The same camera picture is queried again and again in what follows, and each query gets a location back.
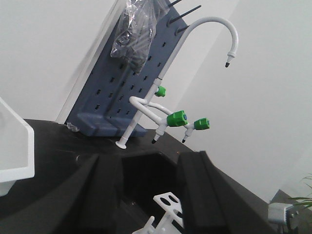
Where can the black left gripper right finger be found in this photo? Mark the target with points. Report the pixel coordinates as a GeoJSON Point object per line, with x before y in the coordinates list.
{"type": "Point", "coordinates": [209, 204]}

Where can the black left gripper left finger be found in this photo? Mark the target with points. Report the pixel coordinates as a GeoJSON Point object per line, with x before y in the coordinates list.
{"type": "Point", "coordinates": [82, 200]}

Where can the white test tube rack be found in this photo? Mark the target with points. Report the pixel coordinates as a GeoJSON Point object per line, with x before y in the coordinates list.
{"type": "Point", "coordinates": [172, 220]}

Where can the blue-grey pegboard drying rack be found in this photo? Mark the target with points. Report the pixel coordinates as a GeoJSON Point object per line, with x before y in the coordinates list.
{"type": "Point", "coordinates": [103, 108]}

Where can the black lab sink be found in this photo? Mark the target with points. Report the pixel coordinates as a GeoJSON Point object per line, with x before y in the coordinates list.
{"type": "Point", "coordinates": [149, 187]}

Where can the green plant leaves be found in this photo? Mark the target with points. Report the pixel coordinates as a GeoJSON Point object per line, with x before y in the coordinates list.
{"type": "Point", "coordinates": [304, 200]}

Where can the right white storage bin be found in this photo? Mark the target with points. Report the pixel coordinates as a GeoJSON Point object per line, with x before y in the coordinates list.
{"type": "Point", "coordinates": [17, 147]}

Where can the clear plastic bag of pegs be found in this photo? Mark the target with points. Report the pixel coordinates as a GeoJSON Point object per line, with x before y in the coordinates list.
{"type": "Point", "coordinates": [136, 30]}

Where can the grey camera on right arm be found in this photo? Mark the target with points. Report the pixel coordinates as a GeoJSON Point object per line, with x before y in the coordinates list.
{"type": "Point", "coordinates": [285, 216]}

